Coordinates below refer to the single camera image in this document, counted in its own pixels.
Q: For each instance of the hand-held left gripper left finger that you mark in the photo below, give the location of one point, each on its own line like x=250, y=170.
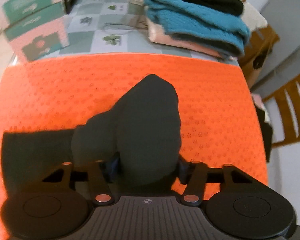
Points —
x=113, y=167

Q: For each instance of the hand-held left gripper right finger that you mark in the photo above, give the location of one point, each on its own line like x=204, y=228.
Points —
x=183, y=171

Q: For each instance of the dark grey garment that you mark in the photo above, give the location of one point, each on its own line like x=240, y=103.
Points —
x=145, y=130

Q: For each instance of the wooden chair with clothes pile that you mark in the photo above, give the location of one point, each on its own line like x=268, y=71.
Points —
x=290, y=120

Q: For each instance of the orange flower-patterned mat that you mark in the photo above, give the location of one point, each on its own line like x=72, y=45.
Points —
x=215, y=105

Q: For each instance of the black printed garment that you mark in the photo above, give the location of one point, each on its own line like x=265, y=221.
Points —
x=263, y=135

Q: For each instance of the pink flat garment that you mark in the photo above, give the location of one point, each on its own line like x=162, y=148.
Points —
x=257, y=99

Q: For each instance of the pink folded sweater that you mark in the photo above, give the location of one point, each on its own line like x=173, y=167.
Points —
x=165, y=37

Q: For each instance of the leaf-patterned checked tablecloth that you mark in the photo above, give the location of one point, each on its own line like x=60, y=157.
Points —
x=82, y=35

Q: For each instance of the brown cardboard box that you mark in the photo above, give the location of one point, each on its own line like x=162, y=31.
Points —
x=255, y=45

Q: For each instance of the blue knitted sweater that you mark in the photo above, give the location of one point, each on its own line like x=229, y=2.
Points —
x=190, y=12

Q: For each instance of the white crumpled cloth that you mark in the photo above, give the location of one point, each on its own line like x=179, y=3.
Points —
x=255, y=15

